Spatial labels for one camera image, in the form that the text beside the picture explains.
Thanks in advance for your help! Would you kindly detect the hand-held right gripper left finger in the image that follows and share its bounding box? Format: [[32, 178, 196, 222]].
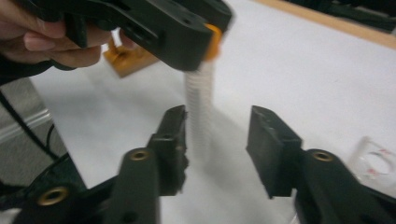
[[102, 105, 191, 224]]

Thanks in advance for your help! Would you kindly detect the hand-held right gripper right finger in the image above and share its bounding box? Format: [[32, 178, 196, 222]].
[[246, 105, 396, 224]]

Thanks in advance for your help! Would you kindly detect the wooden test tube rack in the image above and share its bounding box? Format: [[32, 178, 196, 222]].
[[102, 27, 162, 78]]

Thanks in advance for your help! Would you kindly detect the clear plastic tube rack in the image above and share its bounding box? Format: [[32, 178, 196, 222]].
[[348, 135, 396, 199]]

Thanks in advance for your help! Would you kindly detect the white mat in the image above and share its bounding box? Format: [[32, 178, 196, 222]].
[[29, 0, 396, 224]]

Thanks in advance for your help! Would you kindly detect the black stand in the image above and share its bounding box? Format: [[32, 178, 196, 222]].
[[286, 0, 396, 34]]

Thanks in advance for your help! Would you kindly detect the grey metal floor rail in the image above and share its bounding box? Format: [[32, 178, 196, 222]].
[[0, 106, 52, 146]]

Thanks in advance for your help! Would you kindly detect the right hand-held gripper black cable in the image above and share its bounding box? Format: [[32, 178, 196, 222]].
[[0, 90, 71, 166]]

